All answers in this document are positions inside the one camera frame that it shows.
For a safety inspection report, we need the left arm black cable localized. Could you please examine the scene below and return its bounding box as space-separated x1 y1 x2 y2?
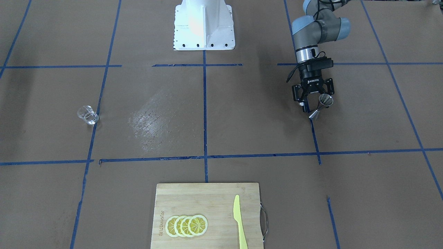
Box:
286 50 327 83

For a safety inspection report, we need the steel jigger measuring cup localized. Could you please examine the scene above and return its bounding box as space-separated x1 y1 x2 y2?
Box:
308 93 334 120

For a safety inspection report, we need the clear glass cup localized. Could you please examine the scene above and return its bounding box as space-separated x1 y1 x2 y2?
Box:
76 105 99 125

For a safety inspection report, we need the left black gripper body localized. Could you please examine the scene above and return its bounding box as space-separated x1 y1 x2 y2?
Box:
299 66 326 94

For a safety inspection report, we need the lemon slice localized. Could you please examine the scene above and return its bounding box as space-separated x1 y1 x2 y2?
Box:
181 216 194 237
188 214 208 236
173 215 187 237
166 215 179 238

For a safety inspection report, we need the yellow plastic knife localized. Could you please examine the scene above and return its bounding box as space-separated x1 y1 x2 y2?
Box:
233 194 248 249

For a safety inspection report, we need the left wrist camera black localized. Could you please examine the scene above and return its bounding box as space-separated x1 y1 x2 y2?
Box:
306 56 334 72

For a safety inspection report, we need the bamboo cutting board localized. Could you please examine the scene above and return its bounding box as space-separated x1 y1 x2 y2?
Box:
150 183 264 249

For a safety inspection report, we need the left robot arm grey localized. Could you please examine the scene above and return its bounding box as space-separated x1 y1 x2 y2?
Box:
287 0 350 112

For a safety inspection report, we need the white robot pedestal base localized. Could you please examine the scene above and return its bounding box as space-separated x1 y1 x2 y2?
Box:
173 0 236 51

